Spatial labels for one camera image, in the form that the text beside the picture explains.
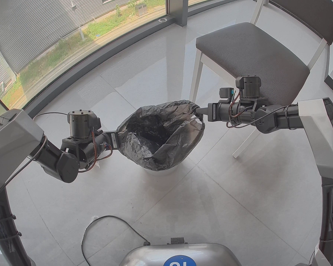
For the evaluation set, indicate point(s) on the white trash bin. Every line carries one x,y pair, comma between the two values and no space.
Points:
162,173

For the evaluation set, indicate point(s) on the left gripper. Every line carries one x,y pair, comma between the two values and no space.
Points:
108,141

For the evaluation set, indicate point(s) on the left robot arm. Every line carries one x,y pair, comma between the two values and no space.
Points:
11,137

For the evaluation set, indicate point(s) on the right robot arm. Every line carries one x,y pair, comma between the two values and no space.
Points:
316,115

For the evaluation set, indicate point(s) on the white chair with grey cushions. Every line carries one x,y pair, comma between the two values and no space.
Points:
252,51

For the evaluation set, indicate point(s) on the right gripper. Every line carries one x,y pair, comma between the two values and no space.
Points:
223,112

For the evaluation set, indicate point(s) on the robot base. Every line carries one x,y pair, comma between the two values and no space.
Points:
180,255

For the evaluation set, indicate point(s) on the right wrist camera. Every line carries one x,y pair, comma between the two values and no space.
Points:
225,92

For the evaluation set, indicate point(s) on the black plastic bag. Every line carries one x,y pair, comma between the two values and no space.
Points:
144,151

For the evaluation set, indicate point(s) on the window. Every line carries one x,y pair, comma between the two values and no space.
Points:
58,23

